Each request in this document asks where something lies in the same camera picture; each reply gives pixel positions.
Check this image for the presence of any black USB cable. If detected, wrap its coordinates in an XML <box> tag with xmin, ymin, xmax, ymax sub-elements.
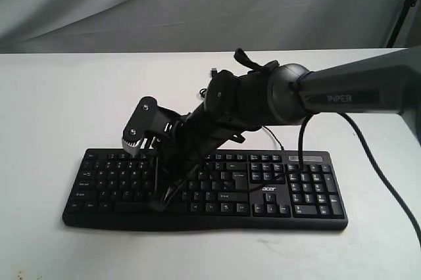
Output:
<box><xmin>199</xmin><ymin>66</ymin><xmax>285</xmax><ymax>152</ymax></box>

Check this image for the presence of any grey fabric backdrop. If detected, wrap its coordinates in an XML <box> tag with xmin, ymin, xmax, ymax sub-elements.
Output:
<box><xmin>1</xmin><ymin>0</ymin><xmax>404</xmax><ymax>53</ymax></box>

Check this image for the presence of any black stand pole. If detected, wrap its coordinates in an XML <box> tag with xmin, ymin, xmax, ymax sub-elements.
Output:
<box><xmin>385</xmin><ymin>0</ymin><xmax>418</xmax><ymax>48</ymax></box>

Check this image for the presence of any black acer keyboard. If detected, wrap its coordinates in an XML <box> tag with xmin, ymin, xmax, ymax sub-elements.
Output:
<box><xmin>62</xmin><ymin>149</ymin><xmax>348</xmax><ymax>231</ymax></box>

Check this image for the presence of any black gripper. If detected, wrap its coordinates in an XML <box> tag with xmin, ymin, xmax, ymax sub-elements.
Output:
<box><xmin>148</xmin><ymin>108</ymin><xmax>245</xmax><ymax>212</ymax></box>

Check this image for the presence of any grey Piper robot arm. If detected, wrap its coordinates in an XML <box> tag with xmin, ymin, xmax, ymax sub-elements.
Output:
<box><xmin>151</xmin><ymin>47</ymin><xmax>420</xmax><ymax>211</ymax></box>

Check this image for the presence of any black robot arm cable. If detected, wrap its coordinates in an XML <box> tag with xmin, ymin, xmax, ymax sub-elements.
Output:
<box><xmin>295</xmin><ymin>112</ymin><xmax>421</xmax><ymax>237</ymax></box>

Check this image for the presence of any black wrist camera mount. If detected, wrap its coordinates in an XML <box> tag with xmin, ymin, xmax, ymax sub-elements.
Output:
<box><xmin>122</xmin><ymin>96</ymin><xmax>181</xmax><ymax>156</ymax></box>

